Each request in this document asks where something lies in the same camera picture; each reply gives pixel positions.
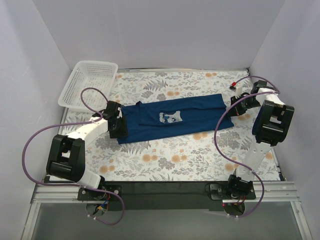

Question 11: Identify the blue printed t-shirt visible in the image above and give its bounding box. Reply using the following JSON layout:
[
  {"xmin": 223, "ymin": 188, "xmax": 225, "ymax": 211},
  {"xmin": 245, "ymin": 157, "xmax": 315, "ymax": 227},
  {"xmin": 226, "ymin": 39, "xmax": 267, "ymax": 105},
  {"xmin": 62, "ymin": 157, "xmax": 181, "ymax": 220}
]
[{"xmin": 117, "ymin": 94, "xmax": 227, "ymax": 144}]

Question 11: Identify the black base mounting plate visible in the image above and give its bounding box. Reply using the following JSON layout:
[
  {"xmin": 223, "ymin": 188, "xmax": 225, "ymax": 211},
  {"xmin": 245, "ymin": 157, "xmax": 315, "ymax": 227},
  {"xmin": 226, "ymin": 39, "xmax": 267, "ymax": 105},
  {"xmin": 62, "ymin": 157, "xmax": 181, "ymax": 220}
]
[{"xmin": 77, "ymin": 181, "xmax": 257, "ymax": 212}]

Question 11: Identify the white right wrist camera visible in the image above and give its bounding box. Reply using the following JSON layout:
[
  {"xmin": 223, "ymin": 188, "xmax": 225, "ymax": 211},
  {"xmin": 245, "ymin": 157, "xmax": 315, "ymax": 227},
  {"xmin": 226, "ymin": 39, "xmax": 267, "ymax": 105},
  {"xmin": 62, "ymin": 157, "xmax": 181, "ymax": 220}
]
[{"xmin": 229, "ymin": 82, "xmax": 243, "ymax": 99}]

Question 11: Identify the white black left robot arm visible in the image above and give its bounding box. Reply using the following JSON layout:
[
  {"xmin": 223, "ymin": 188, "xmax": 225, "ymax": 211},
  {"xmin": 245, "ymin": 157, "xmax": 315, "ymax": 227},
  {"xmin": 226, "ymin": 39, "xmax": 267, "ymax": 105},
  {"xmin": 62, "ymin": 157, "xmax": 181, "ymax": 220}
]
[{"xmin": 46, "ymin": 101, "xmax": 128, "ymax": 200}]

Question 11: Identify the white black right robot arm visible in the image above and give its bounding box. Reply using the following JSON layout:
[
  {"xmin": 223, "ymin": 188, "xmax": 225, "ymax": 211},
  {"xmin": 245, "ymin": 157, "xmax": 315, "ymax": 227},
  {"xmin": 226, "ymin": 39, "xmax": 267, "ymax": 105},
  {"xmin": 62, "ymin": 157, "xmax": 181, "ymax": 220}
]
[{"xmin": 226, "ymin": 79, "xmax": 295, "ymax": 199}]

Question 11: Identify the white plastic basket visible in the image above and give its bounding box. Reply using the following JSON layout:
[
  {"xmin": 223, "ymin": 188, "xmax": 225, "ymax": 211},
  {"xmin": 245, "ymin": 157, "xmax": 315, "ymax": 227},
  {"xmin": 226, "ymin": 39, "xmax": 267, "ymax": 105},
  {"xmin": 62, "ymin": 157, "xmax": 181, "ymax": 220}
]
[{"xmin": 58, "ymin": 60, "xmax": 118, "ymax": 112}]

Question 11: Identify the aluminium frame rail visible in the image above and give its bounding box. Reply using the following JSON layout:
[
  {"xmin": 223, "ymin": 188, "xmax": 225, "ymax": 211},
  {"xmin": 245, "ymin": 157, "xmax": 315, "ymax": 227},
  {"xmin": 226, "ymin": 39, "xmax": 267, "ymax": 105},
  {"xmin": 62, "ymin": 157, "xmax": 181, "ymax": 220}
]
[{"xmin": 31, "ymin": 181, "xmax": 301, "ymax": 204}]

